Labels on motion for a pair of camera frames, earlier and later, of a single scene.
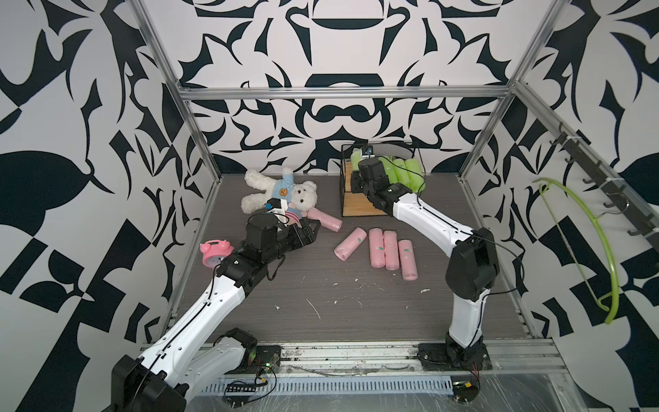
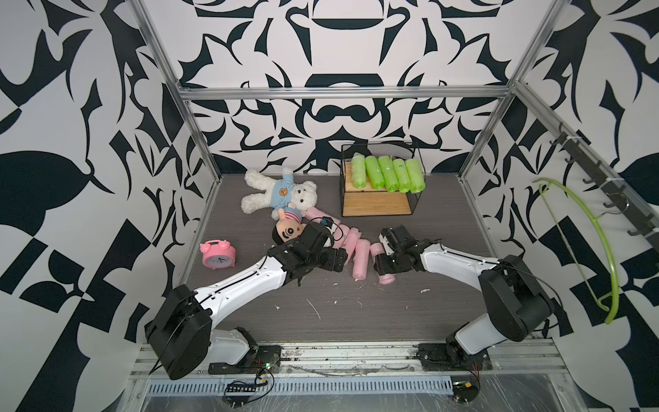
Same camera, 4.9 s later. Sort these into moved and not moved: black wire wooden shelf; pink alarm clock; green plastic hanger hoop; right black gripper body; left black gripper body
Moved: left black gripper body; right black gripper body
Not moved: green plastic hanger hoop; black wire wooden shelf; pink alarm clock
